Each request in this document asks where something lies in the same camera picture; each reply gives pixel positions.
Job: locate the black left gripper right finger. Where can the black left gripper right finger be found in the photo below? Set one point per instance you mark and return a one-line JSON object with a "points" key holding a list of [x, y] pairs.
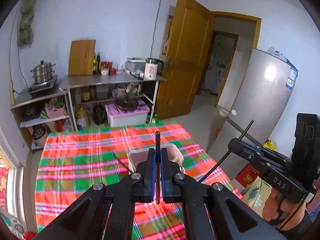
{"points": [[211, 211]]}

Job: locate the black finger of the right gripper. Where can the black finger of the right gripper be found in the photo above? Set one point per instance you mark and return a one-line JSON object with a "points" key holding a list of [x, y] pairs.
{"points": [[244, 150]]}

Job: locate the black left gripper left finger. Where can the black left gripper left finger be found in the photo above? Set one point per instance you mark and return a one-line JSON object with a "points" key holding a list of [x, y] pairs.
{"points": [[106, 212]]}

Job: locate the chopstick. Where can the chopstick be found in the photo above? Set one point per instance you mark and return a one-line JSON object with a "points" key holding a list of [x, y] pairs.
{"points": [[226, 154], [158, 166]]}

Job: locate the steel kitchen work table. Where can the steel kitchen work table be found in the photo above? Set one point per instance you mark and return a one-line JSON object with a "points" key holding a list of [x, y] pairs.
{"points": [[70, 83]]}

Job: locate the person's right hand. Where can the person's right hand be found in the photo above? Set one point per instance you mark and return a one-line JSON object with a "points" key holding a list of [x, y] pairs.
{"points": [[295, 212]]}

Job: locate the yellow snack bag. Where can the yellow snack bag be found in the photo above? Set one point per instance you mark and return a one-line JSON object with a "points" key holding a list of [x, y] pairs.
{"points": [[270, 145]]}

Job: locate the red gift box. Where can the red gift box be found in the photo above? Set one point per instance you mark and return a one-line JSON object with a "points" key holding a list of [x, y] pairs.
{"points": [[247, 175]]}

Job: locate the plaid red green tablecloth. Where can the plaid red green tablecloth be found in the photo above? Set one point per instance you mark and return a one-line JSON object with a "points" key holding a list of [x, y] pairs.
{"points": [[72, 162]]}

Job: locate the silver refrigerator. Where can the silver refrigerator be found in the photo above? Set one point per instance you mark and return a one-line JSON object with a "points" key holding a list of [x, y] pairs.
{"points": [[263, 95]]}

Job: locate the pink plastic utensil caddy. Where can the pink plastic utensil caddy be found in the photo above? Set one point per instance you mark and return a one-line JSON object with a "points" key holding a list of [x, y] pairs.
{"points": [[137, 156]]}

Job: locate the white purple storage box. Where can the white purple storage box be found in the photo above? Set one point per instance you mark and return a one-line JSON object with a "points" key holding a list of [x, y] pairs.
{"points": [[117, 117]]}

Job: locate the dark glass jug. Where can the dark glass jug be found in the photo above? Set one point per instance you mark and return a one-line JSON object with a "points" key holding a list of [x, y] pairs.
{"points": [[98, 114]]}

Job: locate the pink plastic basket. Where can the pink plastic basket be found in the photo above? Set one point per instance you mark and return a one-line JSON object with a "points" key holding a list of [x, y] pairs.
{"points": [[53, 112]]}

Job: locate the wooden side shelf unit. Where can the wooden side shelf unit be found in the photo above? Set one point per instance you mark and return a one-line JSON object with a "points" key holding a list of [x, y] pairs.
{"points": [[29, 113]]}

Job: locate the black wok pan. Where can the black wok pan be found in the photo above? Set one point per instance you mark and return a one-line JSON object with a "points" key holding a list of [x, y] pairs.
{"points": [[126, 104]]}

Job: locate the white electric kettle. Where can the white electric kettle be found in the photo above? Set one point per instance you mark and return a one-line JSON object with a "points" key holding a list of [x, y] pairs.
{"points": [[152, 68]]}

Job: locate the yellow wooden door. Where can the yellow wooden door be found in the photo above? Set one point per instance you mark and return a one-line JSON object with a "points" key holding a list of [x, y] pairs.
{"points": [[190, 36]]}

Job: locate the stainless steel steamer pot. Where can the stainless steel steamer pot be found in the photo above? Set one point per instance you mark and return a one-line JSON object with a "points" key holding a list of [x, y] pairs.
{"points": [[43, 72]]}

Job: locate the red lidded jar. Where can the red lidded jar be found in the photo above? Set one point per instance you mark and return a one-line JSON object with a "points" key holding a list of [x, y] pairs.
{"points": [[104, 69]]}

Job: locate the wooden cutting board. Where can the wooden cutting board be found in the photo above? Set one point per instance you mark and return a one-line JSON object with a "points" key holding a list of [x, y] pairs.
{"points": [[81, 57]]}

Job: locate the dark oil bottle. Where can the dark oil bottle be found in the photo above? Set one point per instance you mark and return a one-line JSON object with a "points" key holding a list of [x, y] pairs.
{"points": [[98, 63]]}

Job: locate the green hanging cloth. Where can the green hanging cloth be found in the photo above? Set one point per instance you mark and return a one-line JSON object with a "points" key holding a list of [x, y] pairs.
{"points": [[25, 33]]}

